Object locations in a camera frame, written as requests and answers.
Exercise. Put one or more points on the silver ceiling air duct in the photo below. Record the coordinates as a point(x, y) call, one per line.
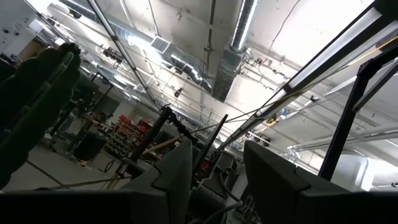
point(228, 74)

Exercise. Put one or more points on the shelf with red bins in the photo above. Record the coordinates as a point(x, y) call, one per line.
point(124, 140)

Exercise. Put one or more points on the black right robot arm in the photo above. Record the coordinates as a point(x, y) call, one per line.
point(214, 189)

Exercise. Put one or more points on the green cactus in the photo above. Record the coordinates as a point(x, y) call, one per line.
point(37, 102)

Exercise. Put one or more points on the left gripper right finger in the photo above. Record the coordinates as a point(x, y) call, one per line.
point(280, 193)

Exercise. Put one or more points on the black waste bin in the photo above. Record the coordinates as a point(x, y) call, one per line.
point(90, 147)

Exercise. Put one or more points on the black aluminium rig frame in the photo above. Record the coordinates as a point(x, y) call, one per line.
point(341, 130)

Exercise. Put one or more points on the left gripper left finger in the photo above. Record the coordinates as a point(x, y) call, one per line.
point(168, 199)

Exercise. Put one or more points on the black stand pole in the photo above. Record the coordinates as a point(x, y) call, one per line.
point(152, 133)

